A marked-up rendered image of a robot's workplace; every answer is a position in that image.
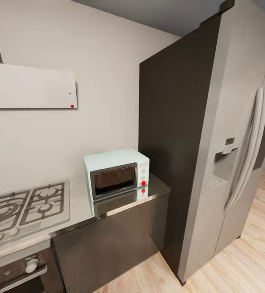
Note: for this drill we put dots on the fridge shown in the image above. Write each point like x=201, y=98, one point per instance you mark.
x=202, y=126

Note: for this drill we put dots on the oven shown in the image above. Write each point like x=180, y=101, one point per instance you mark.
x=34, y=269

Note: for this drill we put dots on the burner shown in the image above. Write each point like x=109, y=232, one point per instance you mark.
x=33, y=209

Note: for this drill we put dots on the microwave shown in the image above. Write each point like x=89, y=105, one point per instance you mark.
x=113, y=172

